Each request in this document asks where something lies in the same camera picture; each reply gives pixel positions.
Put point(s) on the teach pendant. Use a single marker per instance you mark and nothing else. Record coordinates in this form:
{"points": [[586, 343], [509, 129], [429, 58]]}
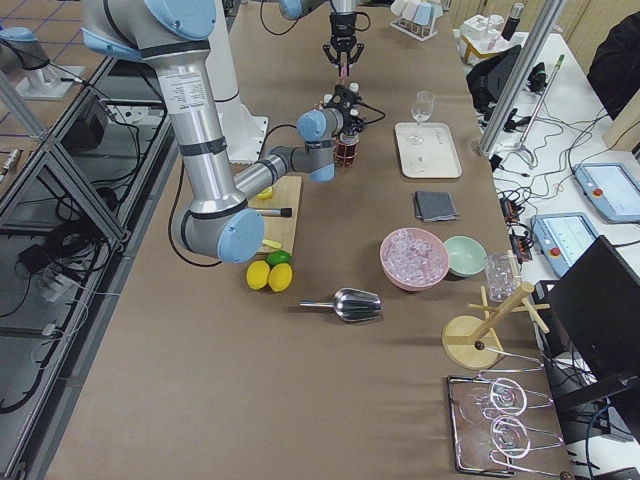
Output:
{"points": [[563, 238], [612, 190]]}

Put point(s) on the seated person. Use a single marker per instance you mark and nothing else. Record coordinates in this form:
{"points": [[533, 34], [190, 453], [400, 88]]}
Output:
{"points": [[614, 72]]}

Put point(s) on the upper teach pendant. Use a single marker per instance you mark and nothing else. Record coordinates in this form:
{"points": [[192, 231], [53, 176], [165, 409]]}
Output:
{"points": [[612, 190]]}

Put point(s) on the half lemon slice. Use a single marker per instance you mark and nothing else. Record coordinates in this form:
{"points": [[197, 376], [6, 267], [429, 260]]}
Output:
{"points": [[266, 193]]}

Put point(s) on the bamboo cutting board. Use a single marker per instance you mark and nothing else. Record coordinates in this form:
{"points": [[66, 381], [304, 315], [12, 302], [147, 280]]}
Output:
{"points": [[284, 201]]}

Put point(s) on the black thermos flask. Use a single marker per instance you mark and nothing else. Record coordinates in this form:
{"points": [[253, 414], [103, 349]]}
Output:
{"points": [[512, 21]]}

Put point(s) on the pink bowl of ice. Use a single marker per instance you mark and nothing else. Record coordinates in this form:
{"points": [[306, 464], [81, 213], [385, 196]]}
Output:
{"points": [[413, 259]]}

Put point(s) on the green empty bowl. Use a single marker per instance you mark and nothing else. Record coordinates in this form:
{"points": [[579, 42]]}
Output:
{"points": [[467, 257]]}

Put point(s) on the green lime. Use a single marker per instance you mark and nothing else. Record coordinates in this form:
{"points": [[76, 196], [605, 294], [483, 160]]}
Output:
{"points": [[278, 257]]}

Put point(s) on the wooden mug tree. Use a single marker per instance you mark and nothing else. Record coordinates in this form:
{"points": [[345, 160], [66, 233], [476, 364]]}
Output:
{"points": [[472, 343]]}

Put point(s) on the steel ice scoop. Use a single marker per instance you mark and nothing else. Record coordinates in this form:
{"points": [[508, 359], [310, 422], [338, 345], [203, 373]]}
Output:
{"points": [[351, 305]]}

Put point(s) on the lower teach pendant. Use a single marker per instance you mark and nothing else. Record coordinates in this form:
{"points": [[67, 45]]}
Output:
{"points": [[563, 238]]}

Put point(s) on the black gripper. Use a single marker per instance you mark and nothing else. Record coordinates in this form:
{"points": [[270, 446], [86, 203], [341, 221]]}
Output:
{"points": [[342, 28], [351, 129]]}

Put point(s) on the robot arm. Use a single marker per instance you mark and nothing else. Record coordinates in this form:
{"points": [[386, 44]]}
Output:
{"points": [[173, 37], [297, 9]]}

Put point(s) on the grey folded cloth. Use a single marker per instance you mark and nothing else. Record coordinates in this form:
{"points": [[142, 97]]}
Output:
{"points": [[432, 206]]}

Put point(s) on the copper wire bottle basket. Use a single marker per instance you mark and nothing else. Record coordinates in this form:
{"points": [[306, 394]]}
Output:
{"points": [[343, 80]]}

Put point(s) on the black monitor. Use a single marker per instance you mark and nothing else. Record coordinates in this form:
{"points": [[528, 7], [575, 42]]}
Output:
{"points": [[597, 303]]}

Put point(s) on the wire glass holder rack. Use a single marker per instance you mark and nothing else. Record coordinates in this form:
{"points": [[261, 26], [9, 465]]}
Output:
{"points": [[489, 435]]}

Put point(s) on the aluminium frame post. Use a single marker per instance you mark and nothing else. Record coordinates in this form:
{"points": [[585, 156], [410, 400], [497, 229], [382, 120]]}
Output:
{"points": [[547, 18]]}

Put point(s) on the yellow lemon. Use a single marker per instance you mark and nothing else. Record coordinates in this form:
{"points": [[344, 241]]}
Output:
{"points": [[280, 277], [257, 274]]}

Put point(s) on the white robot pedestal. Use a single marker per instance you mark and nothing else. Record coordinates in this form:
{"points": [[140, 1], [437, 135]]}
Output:
{"points": [[244, 132]]}

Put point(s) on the clear glass mug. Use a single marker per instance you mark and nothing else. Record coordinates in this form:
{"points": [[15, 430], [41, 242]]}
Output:
{"points": [[500, 272]]}

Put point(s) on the tea bottle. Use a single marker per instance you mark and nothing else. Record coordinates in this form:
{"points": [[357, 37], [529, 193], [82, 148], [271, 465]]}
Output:
{"points": [[345, 149]]}

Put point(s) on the yellow plastic knife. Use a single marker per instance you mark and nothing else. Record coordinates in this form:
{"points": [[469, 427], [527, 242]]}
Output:
{"points": [[271, 243]]}

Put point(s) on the white cup rack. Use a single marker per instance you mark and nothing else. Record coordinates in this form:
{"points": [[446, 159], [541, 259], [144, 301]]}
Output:
{"points": [[416, 18]]}

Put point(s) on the metal reacher pole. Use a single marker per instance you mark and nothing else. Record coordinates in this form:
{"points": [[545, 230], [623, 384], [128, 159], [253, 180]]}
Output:
{"points": [[519, 146]]}

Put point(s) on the cream rabbit tray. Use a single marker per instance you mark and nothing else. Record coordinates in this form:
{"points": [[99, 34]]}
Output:
{"points": [[434, 158]]}

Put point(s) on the clear wine glass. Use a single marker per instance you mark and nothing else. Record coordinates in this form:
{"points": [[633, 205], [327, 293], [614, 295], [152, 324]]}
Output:
{"points": [[421, 110]]}

